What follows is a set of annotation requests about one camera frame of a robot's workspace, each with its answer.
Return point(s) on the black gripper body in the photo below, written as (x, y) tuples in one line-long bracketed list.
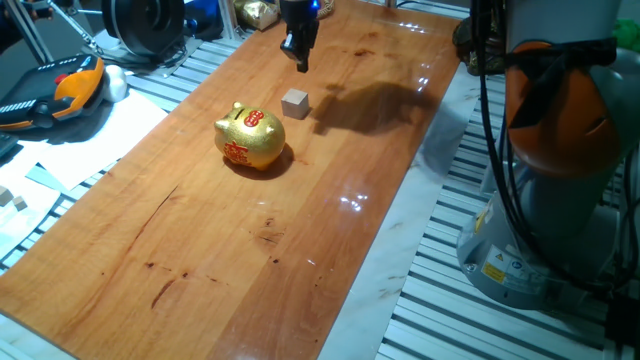
[(300, 17)]

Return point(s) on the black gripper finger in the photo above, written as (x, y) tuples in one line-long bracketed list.
[(291, 47), (307, 47)]

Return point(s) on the pale wooden cube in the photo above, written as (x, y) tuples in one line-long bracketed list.
[(295, 104)]

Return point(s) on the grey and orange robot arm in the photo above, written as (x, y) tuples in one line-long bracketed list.
[(565, 125)]

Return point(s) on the white rounded object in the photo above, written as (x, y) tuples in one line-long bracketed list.
[(115, 82)]

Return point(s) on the gold foil bag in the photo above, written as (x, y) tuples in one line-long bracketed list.
[(257, 12)]

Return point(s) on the blue bag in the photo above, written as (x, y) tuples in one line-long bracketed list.
[(205, 17)]

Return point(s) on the golden piggy bank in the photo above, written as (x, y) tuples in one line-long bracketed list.
[(250, 140)]

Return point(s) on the white marble slab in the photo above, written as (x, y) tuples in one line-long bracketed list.
[(400, 225)]

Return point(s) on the white paper sheet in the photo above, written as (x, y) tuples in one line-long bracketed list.
[(25, 230), (100, 140)]

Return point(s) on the glossy wooden board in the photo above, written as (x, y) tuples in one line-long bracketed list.
[(200, 240)]

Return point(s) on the black and orange teach pendant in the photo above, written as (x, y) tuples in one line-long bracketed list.
[(50, 95)]

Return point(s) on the grey metal bar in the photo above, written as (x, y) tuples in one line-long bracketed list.
[(27, 30)]

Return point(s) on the black keyboard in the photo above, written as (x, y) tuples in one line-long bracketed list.
[(7, 144)]

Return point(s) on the tiny wooden block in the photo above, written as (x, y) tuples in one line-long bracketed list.
[(20, 203)]

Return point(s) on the green cloth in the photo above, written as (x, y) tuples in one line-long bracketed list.
[(627, 34)]

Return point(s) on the small wooden block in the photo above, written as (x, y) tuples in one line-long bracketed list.
[(6, 196)]

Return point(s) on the aluminium frame bar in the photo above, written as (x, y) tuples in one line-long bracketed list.
[(229, 20)]

